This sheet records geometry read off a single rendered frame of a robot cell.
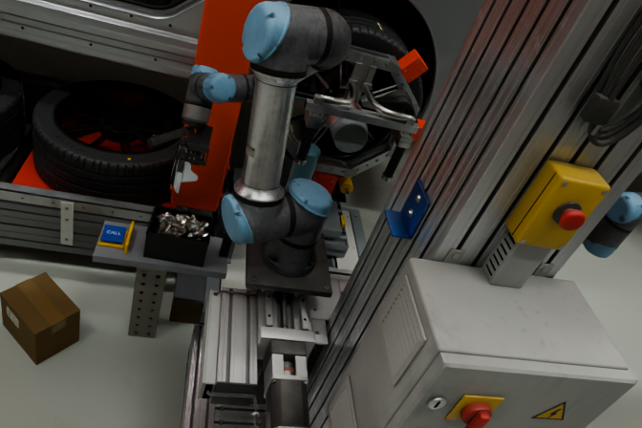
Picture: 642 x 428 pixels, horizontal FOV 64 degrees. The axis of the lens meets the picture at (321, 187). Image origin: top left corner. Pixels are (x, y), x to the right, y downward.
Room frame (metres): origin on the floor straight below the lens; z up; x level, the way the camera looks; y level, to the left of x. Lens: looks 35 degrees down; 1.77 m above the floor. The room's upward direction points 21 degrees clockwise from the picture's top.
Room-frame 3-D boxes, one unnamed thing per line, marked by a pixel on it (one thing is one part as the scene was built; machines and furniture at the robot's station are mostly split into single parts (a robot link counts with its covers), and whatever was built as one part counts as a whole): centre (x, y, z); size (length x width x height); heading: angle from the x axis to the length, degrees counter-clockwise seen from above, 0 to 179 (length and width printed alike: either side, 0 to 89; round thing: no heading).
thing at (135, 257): (1.23, 0.42, 0.44); 0.43 x 0.17 x 0.03; 108
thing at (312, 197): (1.01, 0.02, 0.98); 0.13 x 0.12 x 0.14; 131
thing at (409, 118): (1.76, -0.12, 1.03); 0.19 x 0.18 x 0.11; 18
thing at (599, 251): (1.21, -0.74, 1.11); 0.11 x 0.08 x 0.11; 33
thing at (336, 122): (1.78, -0.01, 0.85); 0.21 x 0.14 x 0.14; 18
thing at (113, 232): (1.18, 0.59, 0.47); 0.07 x 0.07 x 0.02; 18
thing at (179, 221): (1.24, 0.39, 0.51); 0.20 x 0.14 x 0.13; 105
